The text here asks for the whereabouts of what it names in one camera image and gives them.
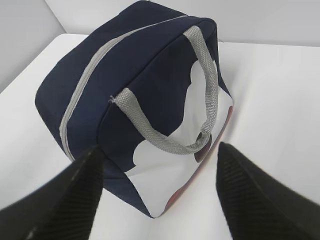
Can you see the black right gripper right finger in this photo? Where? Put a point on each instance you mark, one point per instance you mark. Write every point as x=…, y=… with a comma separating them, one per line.
x=258, y=207

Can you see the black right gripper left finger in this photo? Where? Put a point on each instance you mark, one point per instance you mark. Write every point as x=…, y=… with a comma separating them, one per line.
x=62, y=209

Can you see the navy blue lunch bag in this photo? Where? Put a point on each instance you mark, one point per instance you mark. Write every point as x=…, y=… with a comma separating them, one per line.
x=146, y=87

